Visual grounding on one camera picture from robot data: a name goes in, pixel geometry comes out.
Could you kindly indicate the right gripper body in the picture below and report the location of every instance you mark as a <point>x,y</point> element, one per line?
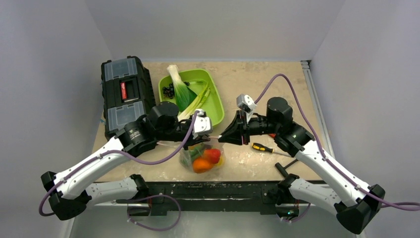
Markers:
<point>242,128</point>

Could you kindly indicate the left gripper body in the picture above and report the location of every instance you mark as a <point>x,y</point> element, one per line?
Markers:
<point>182,129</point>

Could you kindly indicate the green toy chili pepper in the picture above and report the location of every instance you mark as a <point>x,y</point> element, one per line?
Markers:
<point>196,151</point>

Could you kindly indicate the yellow toy pear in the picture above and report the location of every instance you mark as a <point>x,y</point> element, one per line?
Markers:
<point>220,162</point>

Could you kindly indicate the red toy tomato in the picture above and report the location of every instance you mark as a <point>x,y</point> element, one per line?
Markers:
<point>212,155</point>

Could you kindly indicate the clear zip top bag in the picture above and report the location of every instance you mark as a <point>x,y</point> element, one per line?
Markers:
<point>186,162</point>

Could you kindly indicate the orange toy tangerine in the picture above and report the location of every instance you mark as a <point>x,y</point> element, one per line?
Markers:
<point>201,165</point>

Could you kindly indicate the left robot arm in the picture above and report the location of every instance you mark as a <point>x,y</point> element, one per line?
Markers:
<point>71,191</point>

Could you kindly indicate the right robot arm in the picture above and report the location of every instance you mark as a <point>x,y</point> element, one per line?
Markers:
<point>352,201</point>

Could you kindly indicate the yellow black screwdriver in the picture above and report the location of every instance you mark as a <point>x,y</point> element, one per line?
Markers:
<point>262,148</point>

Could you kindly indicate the toy celery stalk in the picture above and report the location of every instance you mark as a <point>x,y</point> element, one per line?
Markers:
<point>196,103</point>

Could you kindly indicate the toy leek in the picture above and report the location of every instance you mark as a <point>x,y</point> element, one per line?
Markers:
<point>182,103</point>

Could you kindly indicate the green plastic tray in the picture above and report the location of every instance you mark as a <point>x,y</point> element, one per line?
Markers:
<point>198,79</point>

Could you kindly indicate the black toy grapes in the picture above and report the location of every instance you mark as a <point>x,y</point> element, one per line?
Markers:
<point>169,90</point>

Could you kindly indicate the black hammer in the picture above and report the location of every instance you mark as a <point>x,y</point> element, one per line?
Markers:
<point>282,169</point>

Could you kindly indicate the black toolbox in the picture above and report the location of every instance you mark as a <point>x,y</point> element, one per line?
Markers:
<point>127,91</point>

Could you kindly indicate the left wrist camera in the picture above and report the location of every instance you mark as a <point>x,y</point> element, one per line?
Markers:
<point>202,124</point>

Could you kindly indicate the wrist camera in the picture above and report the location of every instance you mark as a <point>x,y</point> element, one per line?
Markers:
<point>202,124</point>
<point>246,104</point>

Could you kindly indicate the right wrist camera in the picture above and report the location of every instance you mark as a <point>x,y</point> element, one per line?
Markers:
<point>246,104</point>

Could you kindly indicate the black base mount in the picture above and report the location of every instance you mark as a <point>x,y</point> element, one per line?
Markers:
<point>263,197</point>

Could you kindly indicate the aluminium frame rail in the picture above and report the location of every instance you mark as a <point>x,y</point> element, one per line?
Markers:
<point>243,167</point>

